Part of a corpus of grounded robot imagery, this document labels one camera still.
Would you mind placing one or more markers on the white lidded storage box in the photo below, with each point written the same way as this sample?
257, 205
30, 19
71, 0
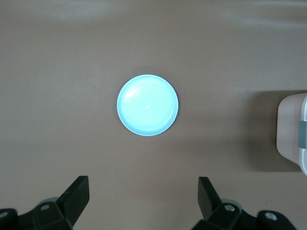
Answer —
287, 124

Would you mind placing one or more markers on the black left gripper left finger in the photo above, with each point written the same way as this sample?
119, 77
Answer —
67, 206

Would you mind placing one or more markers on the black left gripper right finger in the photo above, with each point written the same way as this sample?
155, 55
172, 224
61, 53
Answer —
213, 208

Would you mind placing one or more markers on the brown table mat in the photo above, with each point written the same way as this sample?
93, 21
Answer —
72, 72

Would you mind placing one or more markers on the light blue round plate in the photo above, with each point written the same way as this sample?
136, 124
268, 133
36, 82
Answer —
147, 105

